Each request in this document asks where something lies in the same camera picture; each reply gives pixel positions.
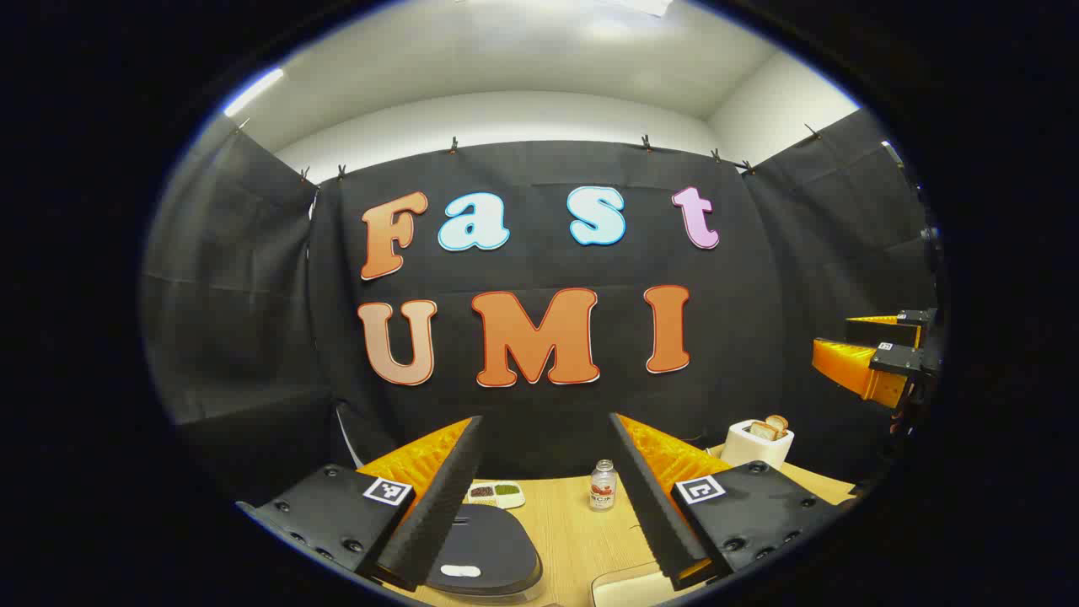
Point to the row of black clips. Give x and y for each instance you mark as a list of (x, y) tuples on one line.
[(453, 145)]

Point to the small white divided dish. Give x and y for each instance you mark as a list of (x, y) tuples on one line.
[(496, 492)]

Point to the ceiling light panel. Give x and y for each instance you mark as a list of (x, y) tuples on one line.
[(253, 91)]

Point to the clear plastic container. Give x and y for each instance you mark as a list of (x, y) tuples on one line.
[(600, 590)]

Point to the white toaster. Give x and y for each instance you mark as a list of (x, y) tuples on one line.
[(750, 448)]

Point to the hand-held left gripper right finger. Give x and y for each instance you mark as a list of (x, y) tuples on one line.
[(653, 514)]

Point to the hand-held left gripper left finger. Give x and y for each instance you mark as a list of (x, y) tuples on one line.
[(442, 506)]

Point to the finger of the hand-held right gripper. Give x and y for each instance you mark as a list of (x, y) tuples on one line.
[(851, 362), (877, 322)]

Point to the toast bread slice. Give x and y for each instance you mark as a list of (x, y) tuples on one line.
[(778, 422), (763, 431)]

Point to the clear plastic drink bottle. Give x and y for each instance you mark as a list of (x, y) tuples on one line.
[(603, 493)]

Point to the black backdrop cloth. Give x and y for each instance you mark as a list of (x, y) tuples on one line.
[(539, 421)]

